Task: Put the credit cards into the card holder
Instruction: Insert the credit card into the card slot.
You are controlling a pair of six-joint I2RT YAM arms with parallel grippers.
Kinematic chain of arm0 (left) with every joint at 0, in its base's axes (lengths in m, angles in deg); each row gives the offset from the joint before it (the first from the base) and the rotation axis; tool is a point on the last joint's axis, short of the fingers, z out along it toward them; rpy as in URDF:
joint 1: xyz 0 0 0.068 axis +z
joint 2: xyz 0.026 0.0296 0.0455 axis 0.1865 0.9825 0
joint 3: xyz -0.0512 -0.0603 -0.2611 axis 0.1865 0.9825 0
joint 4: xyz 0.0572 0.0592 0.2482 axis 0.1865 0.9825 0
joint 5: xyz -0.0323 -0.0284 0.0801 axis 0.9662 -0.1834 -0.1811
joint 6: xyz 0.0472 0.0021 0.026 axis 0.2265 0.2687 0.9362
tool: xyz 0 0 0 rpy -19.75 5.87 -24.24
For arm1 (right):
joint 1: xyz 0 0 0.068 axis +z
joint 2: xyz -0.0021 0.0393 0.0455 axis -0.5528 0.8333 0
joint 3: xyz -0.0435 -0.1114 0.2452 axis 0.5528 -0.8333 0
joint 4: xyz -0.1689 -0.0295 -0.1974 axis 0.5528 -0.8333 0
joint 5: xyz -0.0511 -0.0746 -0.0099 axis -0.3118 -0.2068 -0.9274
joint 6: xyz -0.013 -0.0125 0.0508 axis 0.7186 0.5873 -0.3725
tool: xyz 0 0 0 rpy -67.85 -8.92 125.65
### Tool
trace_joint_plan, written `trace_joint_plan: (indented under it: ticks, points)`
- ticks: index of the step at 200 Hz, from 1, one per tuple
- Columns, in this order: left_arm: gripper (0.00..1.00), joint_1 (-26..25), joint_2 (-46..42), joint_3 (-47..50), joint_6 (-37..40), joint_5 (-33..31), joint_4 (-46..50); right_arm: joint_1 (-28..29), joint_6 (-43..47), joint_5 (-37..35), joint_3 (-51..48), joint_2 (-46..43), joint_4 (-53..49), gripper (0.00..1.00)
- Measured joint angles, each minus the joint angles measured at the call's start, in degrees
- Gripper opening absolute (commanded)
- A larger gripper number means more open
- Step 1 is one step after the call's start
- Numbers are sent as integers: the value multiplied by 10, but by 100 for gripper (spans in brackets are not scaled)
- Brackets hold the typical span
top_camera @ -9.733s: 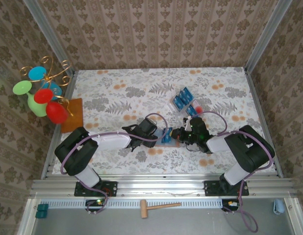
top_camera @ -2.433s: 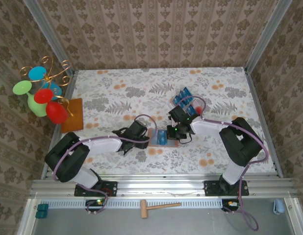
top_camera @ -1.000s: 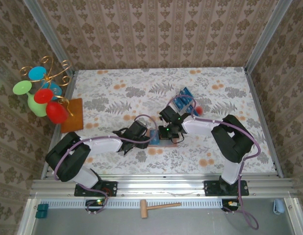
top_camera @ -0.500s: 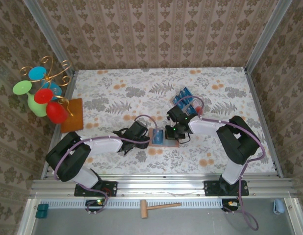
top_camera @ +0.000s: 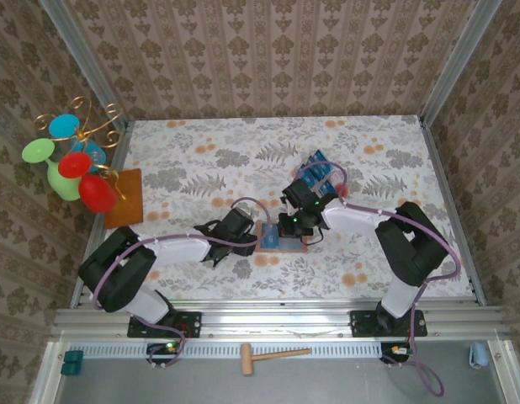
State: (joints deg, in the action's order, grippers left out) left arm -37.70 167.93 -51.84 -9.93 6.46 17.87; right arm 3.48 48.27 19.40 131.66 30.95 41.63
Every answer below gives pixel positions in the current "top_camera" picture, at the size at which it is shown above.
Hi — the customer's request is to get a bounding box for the left controller circuit board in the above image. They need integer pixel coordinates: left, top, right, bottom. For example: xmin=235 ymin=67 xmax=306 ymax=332
xmin=146 ymin=342 xmax=181 ymax=365

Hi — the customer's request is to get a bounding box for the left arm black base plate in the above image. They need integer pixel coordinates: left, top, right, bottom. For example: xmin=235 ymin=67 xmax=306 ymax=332
xmin=128 ymin=311 xmax=202 ymax=338

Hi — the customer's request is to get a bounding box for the gold wire glass rack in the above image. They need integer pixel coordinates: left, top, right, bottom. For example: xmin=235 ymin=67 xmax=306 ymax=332
xmin=34 ymin=95 xmax=129 ymax=202

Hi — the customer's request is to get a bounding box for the aluminium table side rail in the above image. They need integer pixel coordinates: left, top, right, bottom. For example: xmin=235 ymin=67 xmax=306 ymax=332
xmin=418 ymin=115 xmax=488 ymax=306
xmin=70 ymin=120 xmax=135 ymax=309

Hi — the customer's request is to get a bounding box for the controller circuit board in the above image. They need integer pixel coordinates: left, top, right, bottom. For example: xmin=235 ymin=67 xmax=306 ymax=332
xmin=146 ymin=342 xmax=181 ymax=365
xmin=380 ymin=343 xmax=417 ymax=364

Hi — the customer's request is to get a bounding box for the blue plastic wine glass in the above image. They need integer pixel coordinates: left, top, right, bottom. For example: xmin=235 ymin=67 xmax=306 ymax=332
xmin=48 ymin=114 xmax=107 ymax=173

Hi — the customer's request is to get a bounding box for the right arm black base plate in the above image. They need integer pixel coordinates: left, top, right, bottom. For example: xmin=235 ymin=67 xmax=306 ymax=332
xmin=350 ymin=310 xmax=428 ymax=338

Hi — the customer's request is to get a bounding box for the wooden mallet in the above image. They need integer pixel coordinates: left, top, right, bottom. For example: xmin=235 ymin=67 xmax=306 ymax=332
xmin=240 ymin=343 xmax=312 ymax=376

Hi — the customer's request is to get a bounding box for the white slotted cable duct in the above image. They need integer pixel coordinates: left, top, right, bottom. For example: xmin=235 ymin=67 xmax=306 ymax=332
xmin=69 ymin=343 xmax=385 ymax=359

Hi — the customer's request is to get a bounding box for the red plastic wine glass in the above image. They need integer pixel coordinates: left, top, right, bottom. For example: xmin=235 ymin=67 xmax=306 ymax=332
xmin=57 ymin=151 xmax=119 ymax=215

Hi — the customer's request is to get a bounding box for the light blue cloth roll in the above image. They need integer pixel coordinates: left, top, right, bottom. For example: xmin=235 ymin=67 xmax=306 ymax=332
xmin=469 ymin=341 xmax=489 ymax=370

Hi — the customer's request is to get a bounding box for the aluminium frame post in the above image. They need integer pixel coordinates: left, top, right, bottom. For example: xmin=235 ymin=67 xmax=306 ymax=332
xmin=38 ymin=0 xmax=130 ymax=127
xmin=418 ymin=0 xmax=504 ymax=125

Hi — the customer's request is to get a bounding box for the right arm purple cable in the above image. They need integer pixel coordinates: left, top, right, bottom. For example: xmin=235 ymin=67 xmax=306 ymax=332
xmin=300 ymin=162 xmax=461 ymax=396

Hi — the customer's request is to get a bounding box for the clear acrylic card rack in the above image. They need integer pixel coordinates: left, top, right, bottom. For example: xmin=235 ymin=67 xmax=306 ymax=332
xmin=294 ymin=149 xmax=350 ymax=201

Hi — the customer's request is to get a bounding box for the green plastic wine glass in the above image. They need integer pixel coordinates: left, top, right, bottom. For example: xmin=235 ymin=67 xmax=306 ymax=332
xmin=22 ymin=138 xmax=82 ymax=202

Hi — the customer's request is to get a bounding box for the orange wooden base board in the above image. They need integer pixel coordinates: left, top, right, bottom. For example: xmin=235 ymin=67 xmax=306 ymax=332
xmin=103 ymin=167 xmax=144 ymax=231

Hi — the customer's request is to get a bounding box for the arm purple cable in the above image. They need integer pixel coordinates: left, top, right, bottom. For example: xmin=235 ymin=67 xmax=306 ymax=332
xmin=93 ymin=196 xmax=272 ymax=370
xmin=300 ymin=162 xmax=461 ymax=396

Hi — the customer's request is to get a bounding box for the aluminium mounting rail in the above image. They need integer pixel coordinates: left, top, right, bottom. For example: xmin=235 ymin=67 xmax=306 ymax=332
xmin=51 ymin=306 xmax=512 ymax=341

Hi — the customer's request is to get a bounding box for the brown leather card holder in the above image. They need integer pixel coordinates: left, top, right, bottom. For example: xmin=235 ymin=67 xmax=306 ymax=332
xmin=253 ymin=220 xmax=308 ymax=254

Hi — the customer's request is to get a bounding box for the right controller circuit board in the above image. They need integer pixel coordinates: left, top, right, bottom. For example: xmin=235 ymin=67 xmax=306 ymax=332
xmin=380 ymin=343 xmax=417 ymax=364

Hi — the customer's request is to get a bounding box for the floral patterned table cover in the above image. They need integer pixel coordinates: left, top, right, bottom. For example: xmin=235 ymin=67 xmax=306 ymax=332
xmin=93 ymin=115 xmax=474 ymax=300

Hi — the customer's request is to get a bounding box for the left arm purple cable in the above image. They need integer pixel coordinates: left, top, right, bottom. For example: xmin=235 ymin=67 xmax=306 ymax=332
xmin=93 ymin=196 xmax=272 ymax=370

